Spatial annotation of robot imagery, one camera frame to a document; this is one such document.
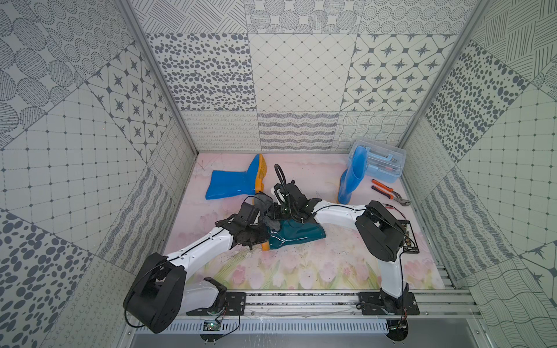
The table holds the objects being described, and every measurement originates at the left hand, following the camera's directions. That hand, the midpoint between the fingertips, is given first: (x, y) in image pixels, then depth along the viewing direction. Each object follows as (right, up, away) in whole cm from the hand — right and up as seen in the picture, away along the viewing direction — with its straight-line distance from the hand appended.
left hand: (273, 239), depth 84 cm
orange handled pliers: (+57, +15, +20) cm, 62 cm away
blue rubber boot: (+30, +25, -5) cm, 39 cm away
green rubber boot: (+7, +2, +3) cm, 8 cm away
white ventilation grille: (+2, -25, -14) cm, 28 cm away
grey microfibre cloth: (-4, +14, +4) cm, 15 cm away
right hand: (-4, +8, +5) cm, 10 cm away
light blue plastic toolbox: (+52, +31, +17) cm, 63 cm away
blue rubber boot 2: (-22, +21, +23) cm, 38 cm away
